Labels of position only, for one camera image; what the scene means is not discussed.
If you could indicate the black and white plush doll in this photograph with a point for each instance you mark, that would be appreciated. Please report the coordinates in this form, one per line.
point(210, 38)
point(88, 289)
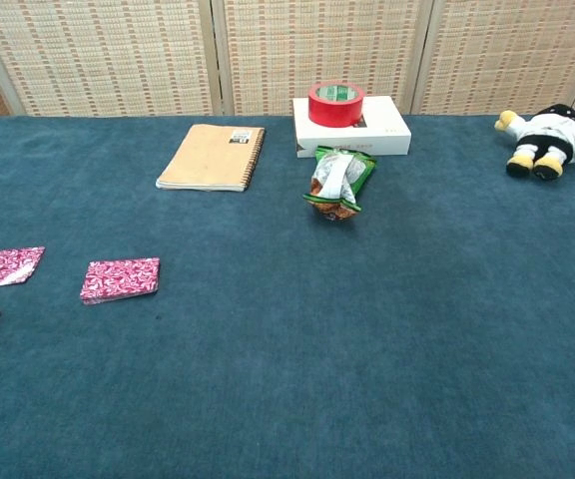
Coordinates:
point(552, 135)

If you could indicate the green snack bag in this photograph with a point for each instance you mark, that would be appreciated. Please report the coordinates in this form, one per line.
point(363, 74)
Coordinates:
point(340, 182)

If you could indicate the white flat box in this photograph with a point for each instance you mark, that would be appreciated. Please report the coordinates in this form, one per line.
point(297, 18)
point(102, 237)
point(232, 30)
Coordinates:
point(387, 132)

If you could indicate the brown spiral notebook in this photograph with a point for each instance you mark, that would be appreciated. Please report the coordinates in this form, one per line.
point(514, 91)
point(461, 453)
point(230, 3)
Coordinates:
point(210, 159)

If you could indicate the woven bamboo screen panel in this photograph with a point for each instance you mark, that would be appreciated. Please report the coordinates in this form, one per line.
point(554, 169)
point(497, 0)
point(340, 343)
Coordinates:
point(512, 50)
point(108, 55)
point(317, 45)

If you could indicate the pink patterned block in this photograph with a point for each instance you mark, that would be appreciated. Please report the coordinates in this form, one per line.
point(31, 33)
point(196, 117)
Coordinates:
point(0, 267)
point(120, 279)

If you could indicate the blue felt table mat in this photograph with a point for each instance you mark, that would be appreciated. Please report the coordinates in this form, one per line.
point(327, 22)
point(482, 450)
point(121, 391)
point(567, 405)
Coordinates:
point(317, 324)

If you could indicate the red tape roll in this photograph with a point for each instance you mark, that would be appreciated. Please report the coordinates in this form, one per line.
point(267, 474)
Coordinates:
point(335, 112)

